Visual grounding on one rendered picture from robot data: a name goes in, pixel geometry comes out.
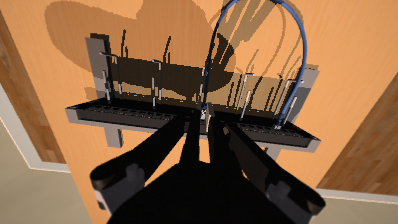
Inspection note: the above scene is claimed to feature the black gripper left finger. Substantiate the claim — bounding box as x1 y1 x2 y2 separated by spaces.
90 101 202 220

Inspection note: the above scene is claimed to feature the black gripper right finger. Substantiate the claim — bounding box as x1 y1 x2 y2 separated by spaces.
205 102 326 224

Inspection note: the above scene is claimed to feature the blue patch cord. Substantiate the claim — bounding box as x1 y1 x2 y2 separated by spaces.
203 0 307 119

